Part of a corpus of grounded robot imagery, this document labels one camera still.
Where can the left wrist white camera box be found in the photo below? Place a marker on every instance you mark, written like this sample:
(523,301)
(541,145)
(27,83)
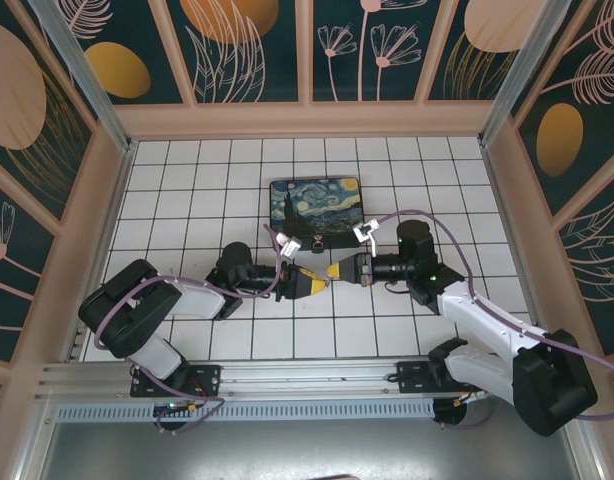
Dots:
(291,245)

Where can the grey metal sheet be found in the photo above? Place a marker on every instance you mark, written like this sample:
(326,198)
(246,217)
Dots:
(307,450)

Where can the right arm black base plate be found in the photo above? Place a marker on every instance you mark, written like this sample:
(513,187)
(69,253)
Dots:
(412,377)

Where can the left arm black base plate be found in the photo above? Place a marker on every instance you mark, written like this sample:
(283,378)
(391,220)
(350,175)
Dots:
(202,380)

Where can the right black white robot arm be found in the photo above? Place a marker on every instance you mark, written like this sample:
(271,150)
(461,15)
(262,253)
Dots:
(552,390)

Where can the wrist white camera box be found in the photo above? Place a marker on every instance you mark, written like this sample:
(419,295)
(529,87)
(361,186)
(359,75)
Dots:
(365,231)
(291,245)

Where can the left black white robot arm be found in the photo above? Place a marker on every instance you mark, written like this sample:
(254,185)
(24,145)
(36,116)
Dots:
(117,320)

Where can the aluminium extrusion rail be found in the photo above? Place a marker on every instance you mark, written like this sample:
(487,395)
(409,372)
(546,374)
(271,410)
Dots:
(307,372)

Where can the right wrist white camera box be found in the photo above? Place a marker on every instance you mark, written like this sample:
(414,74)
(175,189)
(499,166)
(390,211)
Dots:
(365,231)

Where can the aluminium corner post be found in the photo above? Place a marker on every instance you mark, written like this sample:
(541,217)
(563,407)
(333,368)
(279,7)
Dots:
(85,75)
(512,75)

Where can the small silver padlock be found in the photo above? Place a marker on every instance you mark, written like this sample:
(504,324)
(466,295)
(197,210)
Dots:
(317,245)

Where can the starry night print tin box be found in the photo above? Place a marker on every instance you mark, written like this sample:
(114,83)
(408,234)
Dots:
(317,205)

